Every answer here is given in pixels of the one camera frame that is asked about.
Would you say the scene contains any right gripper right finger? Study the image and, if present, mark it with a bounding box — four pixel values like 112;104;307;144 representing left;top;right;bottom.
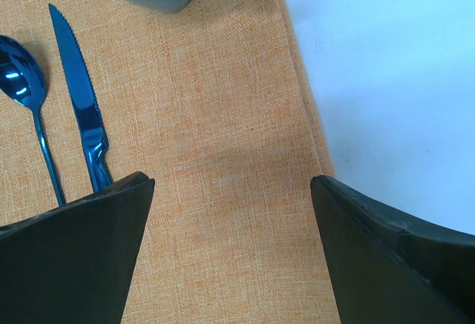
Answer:
310;175;474;323

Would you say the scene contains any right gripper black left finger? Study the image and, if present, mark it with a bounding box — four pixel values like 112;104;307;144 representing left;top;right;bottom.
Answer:
1;172;155;323

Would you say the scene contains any blue plastic knife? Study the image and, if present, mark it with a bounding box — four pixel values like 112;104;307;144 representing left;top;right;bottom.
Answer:
48;4;112;192

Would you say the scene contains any blue plastic spoon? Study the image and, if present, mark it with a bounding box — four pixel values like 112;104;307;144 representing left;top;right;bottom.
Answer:
1;35;66;207

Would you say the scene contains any orange cloth placemat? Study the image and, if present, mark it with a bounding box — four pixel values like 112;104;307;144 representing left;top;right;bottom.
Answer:
1;0;339;323

